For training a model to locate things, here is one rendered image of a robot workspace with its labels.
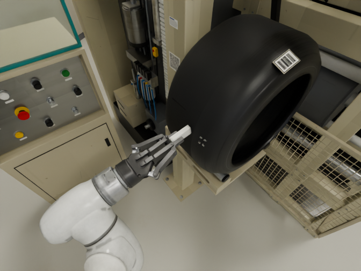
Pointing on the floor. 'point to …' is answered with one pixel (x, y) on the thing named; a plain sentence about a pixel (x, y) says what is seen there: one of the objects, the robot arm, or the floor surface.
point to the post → (175, 40)
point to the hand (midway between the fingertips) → (180, 135)
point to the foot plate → (183, 189)
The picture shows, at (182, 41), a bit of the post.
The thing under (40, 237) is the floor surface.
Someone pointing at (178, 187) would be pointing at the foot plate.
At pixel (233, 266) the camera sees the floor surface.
